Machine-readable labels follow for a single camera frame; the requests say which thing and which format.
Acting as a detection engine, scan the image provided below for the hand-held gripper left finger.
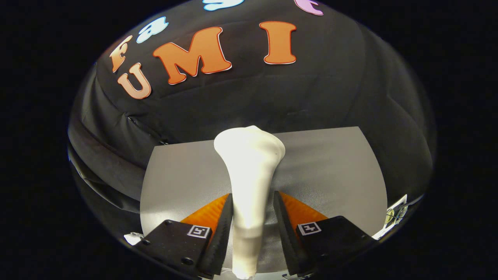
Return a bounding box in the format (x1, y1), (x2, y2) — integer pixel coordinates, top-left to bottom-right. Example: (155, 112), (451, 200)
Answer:
(134, 193), (234, 280)

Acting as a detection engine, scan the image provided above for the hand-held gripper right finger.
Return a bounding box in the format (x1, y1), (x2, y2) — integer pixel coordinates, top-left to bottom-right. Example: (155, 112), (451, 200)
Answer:
(273, 191), (377, 277)

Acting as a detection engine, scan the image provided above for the white garment steamer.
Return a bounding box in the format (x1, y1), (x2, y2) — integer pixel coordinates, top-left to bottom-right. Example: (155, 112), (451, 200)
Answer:
(214, 125), (286, 280)

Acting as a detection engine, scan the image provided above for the grey cabinet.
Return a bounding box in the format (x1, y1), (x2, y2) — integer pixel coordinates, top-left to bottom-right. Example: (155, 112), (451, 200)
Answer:
(140, 126), (388, 275)

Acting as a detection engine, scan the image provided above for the white side desk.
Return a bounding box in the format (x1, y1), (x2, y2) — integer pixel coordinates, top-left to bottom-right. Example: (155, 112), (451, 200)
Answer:
(372, 194), (408, 240)

